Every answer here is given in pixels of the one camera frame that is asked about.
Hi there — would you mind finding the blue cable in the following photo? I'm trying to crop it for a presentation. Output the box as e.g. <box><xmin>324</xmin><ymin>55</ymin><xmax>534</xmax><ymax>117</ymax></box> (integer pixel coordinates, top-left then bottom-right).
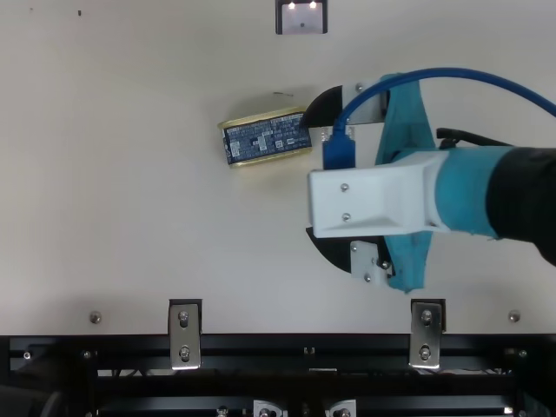
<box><xmin>321</xmin><ymin>66</ymin><xmax>556</xmax><ymax>171</ymax></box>

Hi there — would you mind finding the black cable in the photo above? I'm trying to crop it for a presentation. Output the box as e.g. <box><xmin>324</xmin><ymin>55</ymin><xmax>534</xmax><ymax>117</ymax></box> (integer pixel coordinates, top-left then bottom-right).
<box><xmin>435</xmin><ymin>126</ymin><xmax>523</xmax><ymax>149</ymax></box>

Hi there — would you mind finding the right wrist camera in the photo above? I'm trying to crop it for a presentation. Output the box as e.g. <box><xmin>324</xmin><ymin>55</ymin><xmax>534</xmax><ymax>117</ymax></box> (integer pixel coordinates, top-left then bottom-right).
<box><xmin>308</xmin><ymin>150</ymin><xmax>445</xmax><ymax>240</ymax></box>

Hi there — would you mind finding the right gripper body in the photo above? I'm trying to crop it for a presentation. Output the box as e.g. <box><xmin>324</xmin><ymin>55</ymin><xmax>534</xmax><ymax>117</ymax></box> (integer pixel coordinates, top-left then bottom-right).
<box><xmin>374</xmin><ymin>73</ymin><xmax>510</xmax><ymax>295</ymax></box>

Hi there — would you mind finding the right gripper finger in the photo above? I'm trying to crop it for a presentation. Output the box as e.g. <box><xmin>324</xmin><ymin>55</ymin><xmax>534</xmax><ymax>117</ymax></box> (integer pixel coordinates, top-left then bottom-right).
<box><xmin>305</xmin><ymin>226</ymin><xmax>394</xmax><ymax>288</ymax></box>
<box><xmin>301</xmin><ymin>79</ymin><xmax>390</xmax><ymax>130</ymax></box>

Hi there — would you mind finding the rectangular tin with blue label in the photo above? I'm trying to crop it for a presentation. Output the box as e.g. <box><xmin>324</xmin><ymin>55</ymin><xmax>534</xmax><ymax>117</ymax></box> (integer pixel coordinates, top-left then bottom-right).
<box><xmin>216</xmin><ymin>105</ymin><xmax>315</xmax><ymax>171</ymax></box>

